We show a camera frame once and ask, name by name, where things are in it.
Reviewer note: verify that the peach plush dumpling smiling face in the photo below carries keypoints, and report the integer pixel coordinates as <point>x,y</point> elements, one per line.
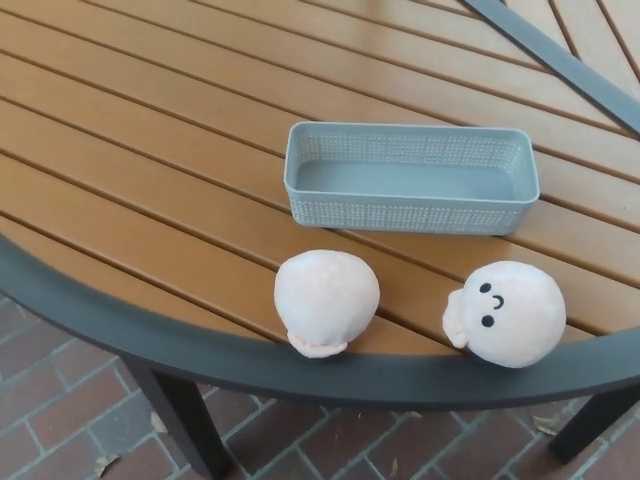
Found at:
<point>525,330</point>

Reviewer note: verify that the peach plush dumpling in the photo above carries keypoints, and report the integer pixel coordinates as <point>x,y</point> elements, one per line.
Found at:
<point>325,300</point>

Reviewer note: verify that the dark grey table rim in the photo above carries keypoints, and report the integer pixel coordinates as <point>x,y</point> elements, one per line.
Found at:
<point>75,320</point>

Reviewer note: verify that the dry brown leaf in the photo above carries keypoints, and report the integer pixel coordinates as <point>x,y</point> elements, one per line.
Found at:
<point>107,465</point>
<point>159,422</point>
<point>546,424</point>

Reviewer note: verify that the grey metal table crossbar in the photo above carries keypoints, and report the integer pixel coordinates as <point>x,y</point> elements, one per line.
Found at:
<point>550,55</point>

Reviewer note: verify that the dark metal table leg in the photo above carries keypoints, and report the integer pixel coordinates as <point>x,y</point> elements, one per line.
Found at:
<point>185,425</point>
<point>580,430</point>

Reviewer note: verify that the grey perforated plastic basket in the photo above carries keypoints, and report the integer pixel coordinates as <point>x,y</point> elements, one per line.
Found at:
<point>400,212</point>

